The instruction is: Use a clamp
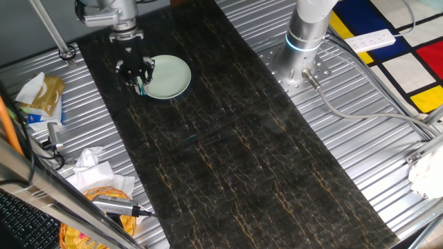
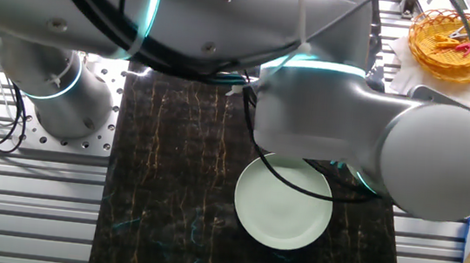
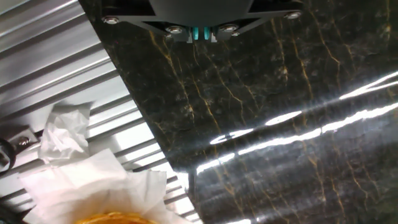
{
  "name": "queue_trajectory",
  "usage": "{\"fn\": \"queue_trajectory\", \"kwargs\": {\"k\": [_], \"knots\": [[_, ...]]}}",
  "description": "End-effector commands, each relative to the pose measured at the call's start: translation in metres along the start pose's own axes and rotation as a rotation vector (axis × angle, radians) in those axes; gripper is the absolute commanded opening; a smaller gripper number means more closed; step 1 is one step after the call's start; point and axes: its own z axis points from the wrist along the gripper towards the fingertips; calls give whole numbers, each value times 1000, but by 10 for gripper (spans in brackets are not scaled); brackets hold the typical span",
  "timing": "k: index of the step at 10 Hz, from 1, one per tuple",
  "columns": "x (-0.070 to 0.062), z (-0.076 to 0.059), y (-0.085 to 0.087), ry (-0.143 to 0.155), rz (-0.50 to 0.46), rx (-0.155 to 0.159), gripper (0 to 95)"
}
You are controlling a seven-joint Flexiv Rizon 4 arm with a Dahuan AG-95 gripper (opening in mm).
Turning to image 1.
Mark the crumpled white tissue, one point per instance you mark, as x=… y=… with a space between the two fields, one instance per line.
x=86 y=159

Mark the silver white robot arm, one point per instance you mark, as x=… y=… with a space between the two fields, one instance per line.
x=304 y=34

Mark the aluminium frame beam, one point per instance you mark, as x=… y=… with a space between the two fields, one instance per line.
x=52 y=193

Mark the metal pole with foot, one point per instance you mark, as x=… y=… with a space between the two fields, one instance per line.
x=52 y=31

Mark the aluminium frame rail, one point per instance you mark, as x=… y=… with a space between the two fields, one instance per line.
x=432 y=145
x=427 y=231

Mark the dark marble pattern mat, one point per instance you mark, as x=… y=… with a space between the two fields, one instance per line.
x=225 y=155

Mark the ribbed silver depth camera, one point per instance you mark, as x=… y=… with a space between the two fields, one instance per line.
x=114 y=205

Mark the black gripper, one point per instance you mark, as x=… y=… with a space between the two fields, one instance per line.
x=132 y=57

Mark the blue white tissue pack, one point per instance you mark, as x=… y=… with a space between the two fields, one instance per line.
x=38 y=119

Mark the black computer keyboard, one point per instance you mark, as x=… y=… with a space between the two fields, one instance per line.
x=24 y=224

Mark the yellow wicker basket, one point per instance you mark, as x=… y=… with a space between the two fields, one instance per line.
x=72 y=238

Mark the teal plastic clothespin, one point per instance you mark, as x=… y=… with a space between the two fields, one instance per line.
x=142 y=89

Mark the pale green round plate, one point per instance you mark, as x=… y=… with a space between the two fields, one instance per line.
x=171 y=77

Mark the gold tissue box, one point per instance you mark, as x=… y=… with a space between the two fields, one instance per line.
x=48 y=93

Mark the small silver depth camera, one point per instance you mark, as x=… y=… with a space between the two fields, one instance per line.
x=54 y=135

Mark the white cloth at right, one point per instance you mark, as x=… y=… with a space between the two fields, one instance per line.
x=427 y=173

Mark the white power strip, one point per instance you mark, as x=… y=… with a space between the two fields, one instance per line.
x=370 y=41

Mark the colourful block pattern cloth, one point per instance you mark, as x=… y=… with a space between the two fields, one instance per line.
x=408 y=69

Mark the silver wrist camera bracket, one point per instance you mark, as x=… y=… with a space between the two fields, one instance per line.
x=100 y=19

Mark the orange tube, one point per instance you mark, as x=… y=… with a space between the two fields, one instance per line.
x=8 y=128

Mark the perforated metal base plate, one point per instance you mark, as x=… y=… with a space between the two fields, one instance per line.
x=323 y=71

